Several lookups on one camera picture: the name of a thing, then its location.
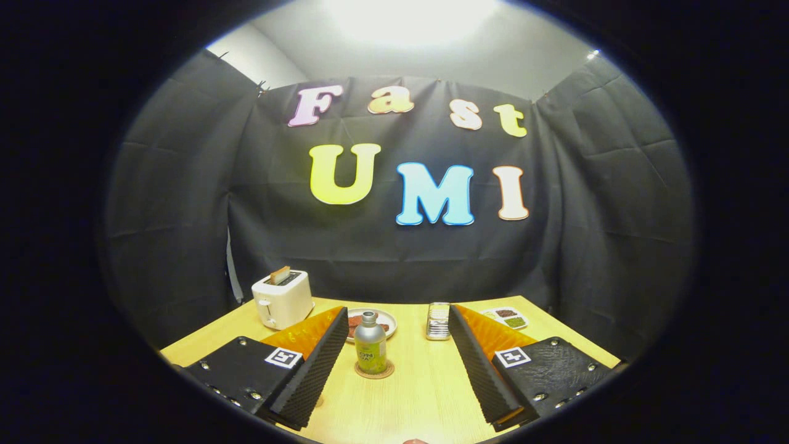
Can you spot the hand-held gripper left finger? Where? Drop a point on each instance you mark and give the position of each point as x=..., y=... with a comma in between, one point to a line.
x=308, y=382

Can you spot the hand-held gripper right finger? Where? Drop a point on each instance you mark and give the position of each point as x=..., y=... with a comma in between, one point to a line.
x=481, y=376

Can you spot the silver bottle with green label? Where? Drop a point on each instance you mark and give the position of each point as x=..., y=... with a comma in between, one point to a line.
x=370, y=348

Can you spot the round cork coaster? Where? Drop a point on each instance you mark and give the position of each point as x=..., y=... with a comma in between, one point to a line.
x=389, y=371

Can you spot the wooden table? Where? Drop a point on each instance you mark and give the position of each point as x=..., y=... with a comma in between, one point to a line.
x=425, y=394

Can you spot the white divided dish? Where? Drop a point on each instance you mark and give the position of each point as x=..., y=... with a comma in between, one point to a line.
x=508, y=317

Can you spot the white toaster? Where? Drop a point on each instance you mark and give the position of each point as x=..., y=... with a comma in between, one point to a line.
x=283, y=305

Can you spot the brown fried meat pieces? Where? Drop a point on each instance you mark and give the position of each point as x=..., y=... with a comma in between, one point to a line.
x=383, y=327

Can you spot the white round plate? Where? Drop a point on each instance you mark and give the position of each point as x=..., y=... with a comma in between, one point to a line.
x=392, y=320

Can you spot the toast slice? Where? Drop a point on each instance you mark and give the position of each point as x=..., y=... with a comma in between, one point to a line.
x=280, y=275

